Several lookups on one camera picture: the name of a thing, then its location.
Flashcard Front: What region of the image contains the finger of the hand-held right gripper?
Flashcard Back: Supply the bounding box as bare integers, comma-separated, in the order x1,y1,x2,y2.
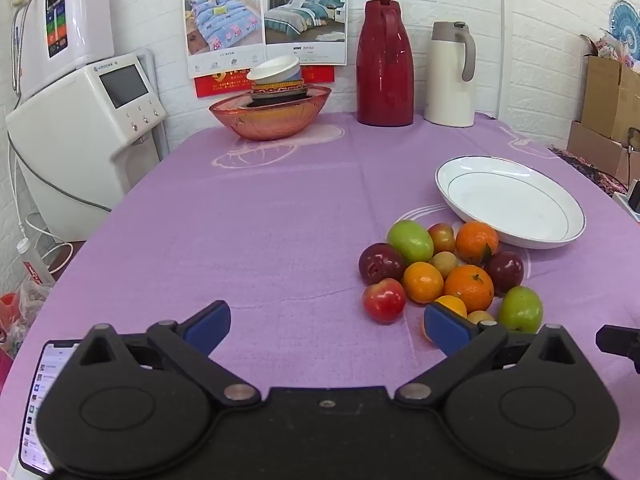
596,325,640,374

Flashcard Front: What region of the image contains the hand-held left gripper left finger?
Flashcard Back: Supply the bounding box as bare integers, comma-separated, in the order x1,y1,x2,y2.
75,300,262,407

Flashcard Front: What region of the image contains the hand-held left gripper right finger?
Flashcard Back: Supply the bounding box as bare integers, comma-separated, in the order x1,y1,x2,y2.
395,302,581,406

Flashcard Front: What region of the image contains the small yellow-orange tangerine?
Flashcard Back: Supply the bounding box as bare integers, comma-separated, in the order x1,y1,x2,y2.
421,295,468,343
402,261,445,305

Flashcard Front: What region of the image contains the orange with short stem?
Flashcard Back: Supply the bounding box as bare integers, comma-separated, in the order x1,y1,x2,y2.
444,264,495,313

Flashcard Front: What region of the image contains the small red apple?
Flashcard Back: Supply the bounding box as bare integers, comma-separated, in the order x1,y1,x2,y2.
362,278,407,325

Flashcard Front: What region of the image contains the green apple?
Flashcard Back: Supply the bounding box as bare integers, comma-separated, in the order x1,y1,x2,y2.
497,286,544,335

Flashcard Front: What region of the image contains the dark red plum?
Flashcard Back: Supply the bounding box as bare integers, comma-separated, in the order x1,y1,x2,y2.
484,251,525,296
358,242,407,287

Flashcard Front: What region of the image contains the orange with green leaf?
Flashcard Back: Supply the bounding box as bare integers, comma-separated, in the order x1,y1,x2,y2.
455,221,500,266

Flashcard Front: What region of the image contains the white plate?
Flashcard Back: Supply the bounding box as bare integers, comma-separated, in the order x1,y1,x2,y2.
434,156,586,249

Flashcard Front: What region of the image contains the small red-yellow plum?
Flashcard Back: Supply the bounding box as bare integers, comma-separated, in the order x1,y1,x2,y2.
428,223,457,255

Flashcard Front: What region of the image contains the green mango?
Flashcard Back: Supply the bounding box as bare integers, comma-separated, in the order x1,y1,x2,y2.
387,219,434,266

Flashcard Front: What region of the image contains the purple tablecloth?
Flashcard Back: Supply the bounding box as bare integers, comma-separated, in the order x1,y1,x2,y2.
0,110,640,480

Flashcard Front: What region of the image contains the white power strip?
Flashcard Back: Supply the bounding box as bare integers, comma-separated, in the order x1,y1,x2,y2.
612,180,640,221

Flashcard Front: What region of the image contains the dark patterned cloth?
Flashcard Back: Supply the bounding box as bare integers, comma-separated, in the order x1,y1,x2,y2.
547,145,631,196

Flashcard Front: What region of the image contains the smartphone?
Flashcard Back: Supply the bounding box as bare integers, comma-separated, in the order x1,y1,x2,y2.
18,339,86,476

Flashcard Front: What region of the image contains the clear plastic bag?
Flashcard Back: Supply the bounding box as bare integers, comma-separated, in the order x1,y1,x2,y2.
0,280,56,361

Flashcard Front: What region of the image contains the plastic bottle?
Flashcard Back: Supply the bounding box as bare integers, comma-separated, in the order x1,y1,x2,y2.
16,240,53,286

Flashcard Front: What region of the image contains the cardboard box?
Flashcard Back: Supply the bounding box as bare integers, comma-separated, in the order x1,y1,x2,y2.
580,35,640,143
566,120,640,188

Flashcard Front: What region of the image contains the orange glass bowl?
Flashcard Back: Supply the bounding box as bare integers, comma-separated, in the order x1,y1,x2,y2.
208,85,333,141

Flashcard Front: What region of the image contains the white water dispenser with screen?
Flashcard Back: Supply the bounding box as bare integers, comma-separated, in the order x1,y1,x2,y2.
6,47,170,243

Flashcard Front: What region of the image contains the dark bowl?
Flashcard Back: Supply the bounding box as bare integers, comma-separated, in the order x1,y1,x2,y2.
247,91,312,110

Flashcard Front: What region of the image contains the yellow patterned bowl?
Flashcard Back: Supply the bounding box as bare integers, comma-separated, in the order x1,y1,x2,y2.
250,82,308,97

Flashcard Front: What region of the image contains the white thermos jug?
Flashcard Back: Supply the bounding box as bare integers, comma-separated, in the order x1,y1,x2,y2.
424,21,477,128

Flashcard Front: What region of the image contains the white bowl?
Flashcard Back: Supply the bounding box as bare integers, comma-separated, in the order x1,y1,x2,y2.
246,56,302,82

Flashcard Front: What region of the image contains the red thermos jug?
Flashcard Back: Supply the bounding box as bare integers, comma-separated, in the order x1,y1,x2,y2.
356,0,415,127

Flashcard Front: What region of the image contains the blue mandala decoration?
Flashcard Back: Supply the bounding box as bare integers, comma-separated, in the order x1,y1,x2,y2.
609,0,640,61

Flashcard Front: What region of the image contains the white water purifier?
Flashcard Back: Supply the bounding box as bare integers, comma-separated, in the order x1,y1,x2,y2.
15,0,115,98

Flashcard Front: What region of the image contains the white cable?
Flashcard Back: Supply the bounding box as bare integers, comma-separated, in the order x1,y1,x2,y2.
7,132,76,273

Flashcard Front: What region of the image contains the red wall poster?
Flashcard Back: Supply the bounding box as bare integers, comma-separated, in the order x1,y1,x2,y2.
194,65,335,98

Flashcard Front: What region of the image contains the white wall pipe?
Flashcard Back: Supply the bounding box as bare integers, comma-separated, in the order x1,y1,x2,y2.
492,0,507,121

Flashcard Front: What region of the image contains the bedding wall poster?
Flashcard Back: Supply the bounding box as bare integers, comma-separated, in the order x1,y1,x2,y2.
181,0,348,79

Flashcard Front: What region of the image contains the metal hose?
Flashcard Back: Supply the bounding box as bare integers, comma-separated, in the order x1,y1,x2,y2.
10,7,30,96

